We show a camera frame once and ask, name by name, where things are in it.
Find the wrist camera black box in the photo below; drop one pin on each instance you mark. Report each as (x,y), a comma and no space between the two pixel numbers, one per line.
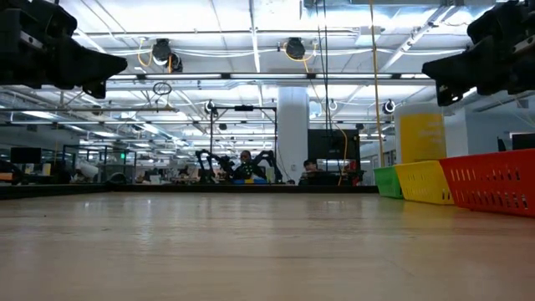
(50,18)
(501,21)

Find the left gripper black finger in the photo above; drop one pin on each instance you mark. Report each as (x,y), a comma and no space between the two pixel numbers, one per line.
(83,62)
(95,90)

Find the white building pillar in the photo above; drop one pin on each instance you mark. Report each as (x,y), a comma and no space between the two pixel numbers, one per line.
(292,125)

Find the white and yellow column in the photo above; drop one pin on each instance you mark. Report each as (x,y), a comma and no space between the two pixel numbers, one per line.
(420,134)

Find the black metal frame stand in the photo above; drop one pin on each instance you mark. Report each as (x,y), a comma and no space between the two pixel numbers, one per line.
(211,134)

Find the black background robot arm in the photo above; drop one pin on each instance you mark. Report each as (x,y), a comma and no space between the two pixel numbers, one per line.
(205,161)
(269,158)

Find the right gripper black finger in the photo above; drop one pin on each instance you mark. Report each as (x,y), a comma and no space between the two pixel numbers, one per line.
(448,95)
(460,67)

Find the large black screen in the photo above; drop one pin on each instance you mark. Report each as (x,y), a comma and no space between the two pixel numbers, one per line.
(326,144)

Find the green plastic basket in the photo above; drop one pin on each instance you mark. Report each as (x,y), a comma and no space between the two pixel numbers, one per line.
(386,182)

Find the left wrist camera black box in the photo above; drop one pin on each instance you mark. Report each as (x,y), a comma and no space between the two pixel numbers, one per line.
(50,18)

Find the black computer monitor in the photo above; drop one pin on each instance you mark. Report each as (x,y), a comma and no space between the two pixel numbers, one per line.
(523,141)
(25,154)

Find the black table edge rail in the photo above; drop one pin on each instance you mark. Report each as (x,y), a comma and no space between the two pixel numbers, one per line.
(209,188)

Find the person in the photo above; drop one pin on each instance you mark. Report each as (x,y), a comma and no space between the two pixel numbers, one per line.
(246,162)
(310,165)

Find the yellow plastic basket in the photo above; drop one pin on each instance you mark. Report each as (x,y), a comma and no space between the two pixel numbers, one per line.
(422,182)

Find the blue and yellow object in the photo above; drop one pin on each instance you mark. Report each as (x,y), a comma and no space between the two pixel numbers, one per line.
(251,181)

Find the red plastic basket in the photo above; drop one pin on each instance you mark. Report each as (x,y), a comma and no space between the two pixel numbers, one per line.
(493,180)

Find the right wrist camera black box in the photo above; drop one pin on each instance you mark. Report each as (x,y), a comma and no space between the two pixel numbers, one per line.
(501,21)

